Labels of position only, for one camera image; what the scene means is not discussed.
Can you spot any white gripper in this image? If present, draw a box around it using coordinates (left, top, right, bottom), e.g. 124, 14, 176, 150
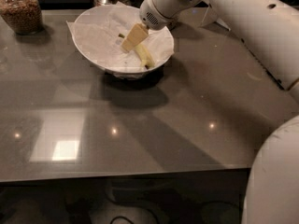
121, 0, 173, 52

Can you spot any yellow green banana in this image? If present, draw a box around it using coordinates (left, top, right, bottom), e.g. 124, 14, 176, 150
118, 34, 155, 69

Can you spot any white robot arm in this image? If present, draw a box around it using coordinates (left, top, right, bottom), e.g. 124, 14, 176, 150
122, 0, 299, 224

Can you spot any white bowl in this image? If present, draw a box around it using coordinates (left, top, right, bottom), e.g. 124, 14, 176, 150
70, 5, 175, 80

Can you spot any white paper liner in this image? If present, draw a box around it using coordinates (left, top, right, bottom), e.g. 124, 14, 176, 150
65, 1, 175, 78

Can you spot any white folded card stand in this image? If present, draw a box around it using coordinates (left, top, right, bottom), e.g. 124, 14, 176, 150
201, 7, 231, 31

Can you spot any left glass jar of grains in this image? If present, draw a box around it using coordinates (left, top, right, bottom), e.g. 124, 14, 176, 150
0, 0, 43, 35

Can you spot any black floor cable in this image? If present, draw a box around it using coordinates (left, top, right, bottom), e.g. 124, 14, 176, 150
104, 177, 244, 224

